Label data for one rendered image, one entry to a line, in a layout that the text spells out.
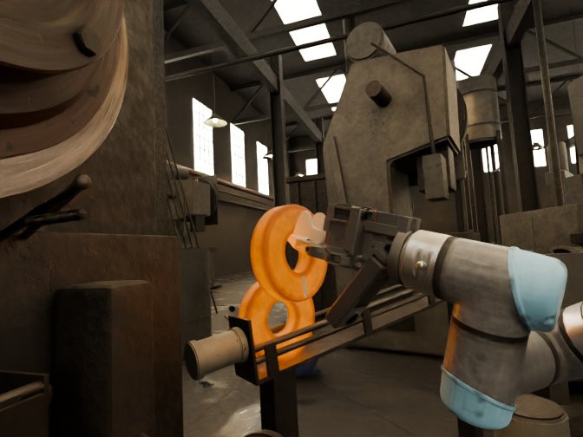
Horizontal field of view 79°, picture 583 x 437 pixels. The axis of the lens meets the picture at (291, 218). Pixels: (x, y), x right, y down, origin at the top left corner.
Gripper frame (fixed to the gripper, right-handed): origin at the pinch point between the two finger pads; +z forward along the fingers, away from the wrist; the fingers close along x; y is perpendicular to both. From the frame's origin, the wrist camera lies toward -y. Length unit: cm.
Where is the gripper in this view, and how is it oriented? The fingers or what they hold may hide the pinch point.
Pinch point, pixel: (291, 240)
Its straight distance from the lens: 57.8
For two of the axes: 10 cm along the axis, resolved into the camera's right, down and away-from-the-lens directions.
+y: 1.6, -9.8, -0.8
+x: -6.7, -0.5, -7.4
